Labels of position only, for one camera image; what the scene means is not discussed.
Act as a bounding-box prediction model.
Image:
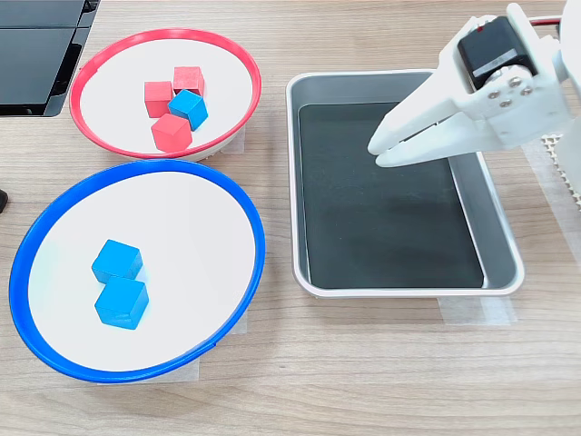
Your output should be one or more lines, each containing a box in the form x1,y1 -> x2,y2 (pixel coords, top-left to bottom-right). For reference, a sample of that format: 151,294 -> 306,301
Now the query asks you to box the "red cube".
143,81 -> 175,118
172,66 -> 206,97
151,113 -> 192,153

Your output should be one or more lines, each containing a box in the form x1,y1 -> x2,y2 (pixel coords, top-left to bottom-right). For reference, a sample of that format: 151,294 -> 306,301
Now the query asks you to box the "blue cube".
91,239 -> 144,282
94,276 -> 150,331
167,88 -> 209,132

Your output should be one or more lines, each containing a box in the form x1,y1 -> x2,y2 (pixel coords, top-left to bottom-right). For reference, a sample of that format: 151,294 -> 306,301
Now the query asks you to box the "steel tray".
285,68 -> 527,300

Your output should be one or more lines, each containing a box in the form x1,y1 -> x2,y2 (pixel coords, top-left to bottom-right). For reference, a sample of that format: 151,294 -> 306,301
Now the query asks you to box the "blue-rimmed white plate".
8,158 -> 267,385

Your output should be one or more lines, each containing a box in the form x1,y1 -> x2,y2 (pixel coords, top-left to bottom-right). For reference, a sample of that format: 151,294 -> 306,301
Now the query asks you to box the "clear tape strip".
521,131 -> 581,264
438,297 -> 518,326

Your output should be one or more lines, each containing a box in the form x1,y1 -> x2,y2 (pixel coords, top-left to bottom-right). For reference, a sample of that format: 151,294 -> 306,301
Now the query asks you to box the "black tray mat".
298,102 -> 486,291

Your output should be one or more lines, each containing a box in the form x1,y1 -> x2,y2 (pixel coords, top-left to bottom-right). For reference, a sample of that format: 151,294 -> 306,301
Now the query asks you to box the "pale perforated base plate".
542,134 -> 581,213

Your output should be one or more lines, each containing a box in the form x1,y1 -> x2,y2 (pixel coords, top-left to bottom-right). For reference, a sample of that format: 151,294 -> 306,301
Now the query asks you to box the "black flat device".
0,0 -> 102,118

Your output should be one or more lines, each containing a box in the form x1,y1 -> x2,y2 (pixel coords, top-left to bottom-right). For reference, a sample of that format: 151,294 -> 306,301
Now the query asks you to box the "red-rimmed white plate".
69,27 -> 263,163

